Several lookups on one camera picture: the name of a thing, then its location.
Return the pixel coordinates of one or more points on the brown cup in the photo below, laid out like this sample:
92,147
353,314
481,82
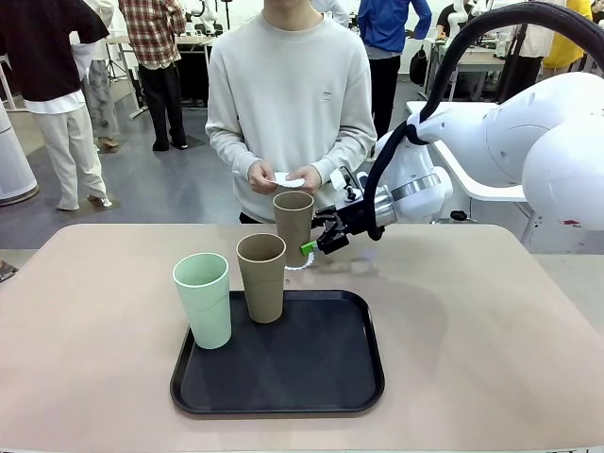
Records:
262,283
292,226

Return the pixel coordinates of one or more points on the grey background desk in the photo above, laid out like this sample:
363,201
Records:
476,63

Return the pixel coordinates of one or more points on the white table with legs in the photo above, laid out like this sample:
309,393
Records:
488,189

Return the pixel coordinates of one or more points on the seated person in black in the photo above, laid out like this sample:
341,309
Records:
443,23

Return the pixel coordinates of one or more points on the person in grey sweater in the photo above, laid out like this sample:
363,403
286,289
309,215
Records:
288,94

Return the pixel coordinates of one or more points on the black backpack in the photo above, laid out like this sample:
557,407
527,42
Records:
418,66

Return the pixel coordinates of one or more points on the white background desk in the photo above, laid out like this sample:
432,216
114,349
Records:
123,42

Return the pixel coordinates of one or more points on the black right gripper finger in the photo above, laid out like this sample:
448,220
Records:
325,217
330,243

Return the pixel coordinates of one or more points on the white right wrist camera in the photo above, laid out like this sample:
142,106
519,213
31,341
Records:
337,179

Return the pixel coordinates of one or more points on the white scalloped paper coaster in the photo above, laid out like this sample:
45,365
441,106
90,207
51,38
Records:
303,265
282,178

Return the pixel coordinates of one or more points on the person in blue jacket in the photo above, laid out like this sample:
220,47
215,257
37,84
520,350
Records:
387,28

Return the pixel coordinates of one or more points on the person's left hand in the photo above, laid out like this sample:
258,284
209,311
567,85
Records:
310,179

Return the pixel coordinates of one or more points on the person's right hand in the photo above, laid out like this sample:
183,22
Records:
258,178

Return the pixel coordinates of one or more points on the black plastic tray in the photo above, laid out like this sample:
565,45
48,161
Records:
283,368

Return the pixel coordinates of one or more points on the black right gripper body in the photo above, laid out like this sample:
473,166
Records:
356,219

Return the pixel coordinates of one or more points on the person in black top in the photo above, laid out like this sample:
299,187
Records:
42,47

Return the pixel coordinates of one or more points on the person in plaid shirt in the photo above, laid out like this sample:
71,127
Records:
156,38

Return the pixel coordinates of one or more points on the person in patterned grey skirt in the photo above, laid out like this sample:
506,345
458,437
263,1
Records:
100,94

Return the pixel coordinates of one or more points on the person's right forearm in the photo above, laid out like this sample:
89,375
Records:
231,151

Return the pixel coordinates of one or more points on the light green cup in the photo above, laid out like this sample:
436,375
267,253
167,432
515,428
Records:
203,302

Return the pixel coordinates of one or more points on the person in yellow coat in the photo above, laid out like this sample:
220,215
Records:
564,52

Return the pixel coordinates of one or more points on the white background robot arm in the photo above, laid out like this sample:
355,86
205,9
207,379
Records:
205,16
455,19

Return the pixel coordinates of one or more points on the person in cream top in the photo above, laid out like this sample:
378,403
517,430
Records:
531,56

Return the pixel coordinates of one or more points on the person's left forearm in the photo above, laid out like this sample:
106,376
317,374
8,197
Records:
344,151

